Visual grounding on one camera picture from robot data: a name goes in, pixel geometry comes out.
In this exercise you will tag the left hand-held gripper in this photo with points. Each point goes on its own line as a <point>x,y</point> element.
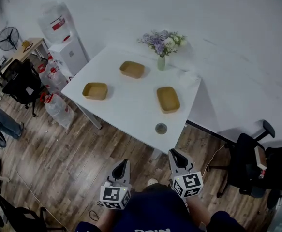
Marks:
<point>114,194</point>

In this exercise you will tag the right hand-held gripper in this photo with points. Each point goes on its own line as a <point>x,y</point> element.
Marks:
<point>188,182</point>

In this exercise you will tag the small brown paper container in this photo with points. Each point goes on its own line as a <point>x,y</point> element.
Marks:
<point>168,100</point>
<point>132,69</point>
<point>94,91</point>

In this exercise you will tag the person's left forearm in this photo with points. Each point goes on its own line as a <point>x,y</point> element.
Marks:
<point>107,220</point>

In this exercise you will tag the person's right forearm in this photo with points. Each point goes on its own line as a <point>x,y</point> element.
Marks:
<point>198,210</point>

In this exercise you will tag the person's light shoe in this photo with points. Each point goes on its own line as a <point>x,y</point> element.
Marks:
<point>153,181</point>

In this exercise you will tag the round grey table grommet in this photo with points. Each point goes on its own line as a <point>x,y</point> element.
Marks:
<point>161,128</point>

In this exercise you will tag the person's dark blue shirt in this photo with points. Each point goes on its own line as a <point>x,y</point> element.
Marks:
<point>155,211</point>

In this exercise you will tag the white table leg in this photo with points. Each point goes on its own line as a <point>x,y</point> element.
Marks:
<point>90,117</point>

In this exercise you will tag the black armrest office chair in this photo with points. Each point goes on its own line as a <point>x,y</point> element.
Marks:
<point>252,168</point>

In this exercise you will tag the wooden box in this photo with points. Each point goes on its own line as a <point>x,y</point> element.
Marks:
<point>260,159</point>

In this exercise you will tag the pale green vase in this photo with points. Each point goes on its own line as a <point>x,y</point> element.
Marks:
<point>161,63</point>

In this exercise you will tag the purple and white flower bouquet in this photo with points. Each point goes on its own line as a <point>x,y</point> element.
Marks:
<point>162,41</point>

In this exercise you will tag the white water dispenser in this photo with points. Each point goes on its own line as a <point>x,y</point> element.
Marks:
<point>68,55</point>

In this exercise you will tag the wooden desk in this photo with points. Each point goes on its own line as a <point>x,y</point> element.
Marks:
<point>27,49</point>

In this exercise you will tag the yellow desk item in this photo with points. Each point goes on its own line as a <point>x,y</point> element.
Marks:
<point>27,45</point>

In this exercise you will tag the clear water bottle red label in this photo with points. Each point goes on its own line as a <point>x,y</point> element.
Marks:
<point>54,23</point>

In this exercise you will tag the black standing fan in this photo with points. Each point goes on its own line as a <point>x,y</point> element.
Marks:
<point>8,38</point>

